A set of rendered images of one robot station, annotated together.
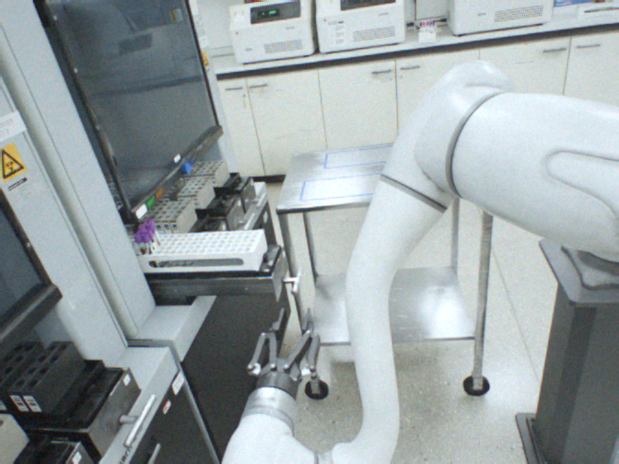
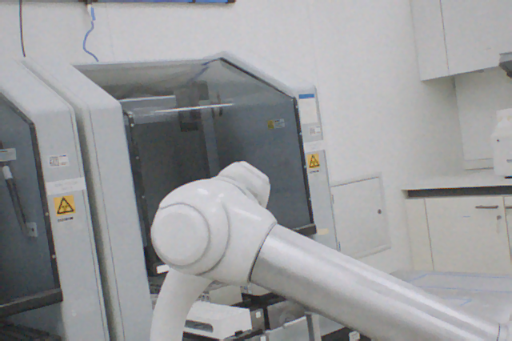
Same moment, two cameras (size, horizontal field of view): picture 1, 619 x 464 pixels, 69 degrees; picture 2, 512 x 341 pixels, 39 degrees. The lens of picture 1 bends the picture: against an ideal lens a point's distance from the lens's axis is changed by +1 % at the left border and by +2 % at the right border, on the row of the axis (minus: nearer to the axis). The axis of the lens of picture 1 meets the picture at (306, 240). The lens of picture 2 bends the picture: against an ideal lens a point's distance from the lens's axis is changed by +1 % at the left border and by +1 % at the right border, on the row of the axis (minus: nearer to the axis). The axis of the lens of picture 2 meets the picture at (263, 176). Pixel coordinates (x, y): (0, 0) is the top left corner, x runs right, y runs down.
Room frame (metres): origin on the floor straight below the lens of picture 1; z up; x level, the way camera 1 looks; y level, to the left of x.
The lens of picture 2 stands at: (-0.44, -1.05, 1.29)
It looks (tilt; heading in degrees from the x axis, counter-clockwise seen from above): 3 degrees down; 37
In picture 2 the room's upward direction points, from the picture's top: 8 degrees counter-clockwise
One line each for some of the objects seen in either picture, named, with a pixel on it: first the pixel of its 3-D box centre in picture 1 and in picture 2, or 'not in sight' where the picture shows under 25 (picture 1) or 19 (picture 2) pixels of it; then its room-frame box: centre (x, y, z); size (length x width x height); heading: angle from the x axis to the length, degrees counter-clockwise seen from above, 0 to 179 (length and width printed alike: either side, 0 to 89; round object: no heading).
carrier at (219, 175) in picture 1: (219, 175); not in sight; (1.41, 0.25, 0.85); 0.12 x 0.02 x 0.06; 165
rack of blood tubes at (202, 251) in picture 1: (203, 253); (202, 320); (0.94, 0.25, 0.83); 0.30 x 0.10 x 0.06; 76
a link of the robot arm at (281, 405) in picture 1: (270, 414); not in sight; (0.52, 0.11, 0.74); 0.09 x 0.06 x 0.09; 76
